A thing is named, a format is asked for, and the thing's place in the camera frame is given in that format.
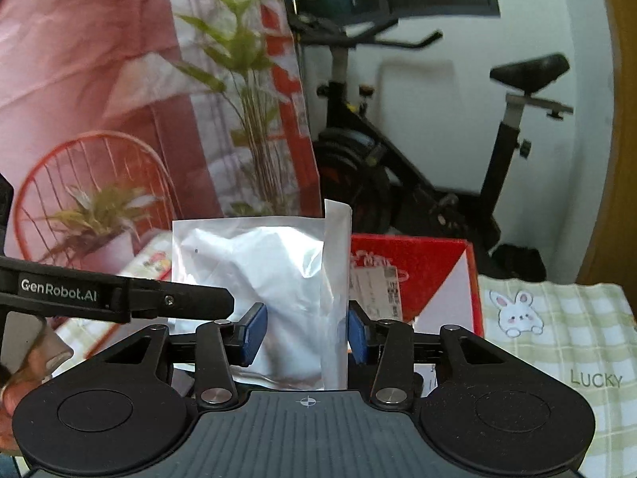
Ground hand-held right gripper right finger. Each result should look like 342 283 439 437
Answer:
347 300 518 406

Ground red printed backdrop cloth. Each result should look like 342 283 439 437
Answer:
0 0 322 280

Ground silver foil pouch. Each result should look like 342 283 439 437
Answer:
170 199 353 392

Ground checked rabbit print tablecloth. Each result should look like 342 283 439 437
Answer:
50 236 637 478

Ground person's left hand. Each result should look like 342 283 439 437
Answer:
0 309 70 416

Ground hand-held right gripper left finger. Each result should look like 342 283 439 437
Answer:
102 303 268 406

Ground black exercise bike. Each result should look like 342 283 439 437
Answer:
286 12 575 284

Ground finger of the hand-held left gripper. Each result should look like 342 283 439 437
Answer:
127 279 236 323

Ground red cardboard box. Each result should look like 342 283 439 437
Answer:
348 233 486 399

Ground wooden door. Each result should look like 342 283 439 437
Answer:
577 0 637 290

